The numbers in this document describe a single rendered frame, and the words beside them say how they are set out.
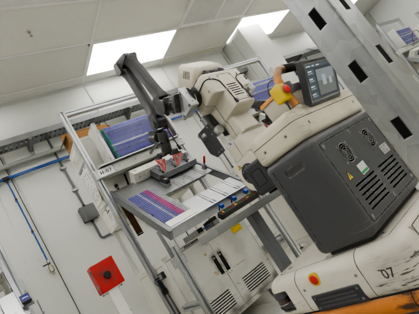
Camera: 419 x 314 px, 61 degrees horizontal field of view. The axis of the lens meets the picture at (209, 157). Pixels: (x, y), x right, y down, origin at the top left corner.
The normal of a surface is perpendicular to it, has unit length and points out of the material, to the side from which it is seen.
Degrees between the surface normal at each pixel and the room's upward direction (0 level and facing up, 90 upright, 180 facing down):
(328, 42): 90
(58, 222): 90
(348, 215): 90
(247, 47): 90
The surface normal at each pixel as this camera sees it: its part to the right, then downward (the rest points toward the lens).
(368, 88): -0.74, 0.35
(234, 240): 0.42, -0.44
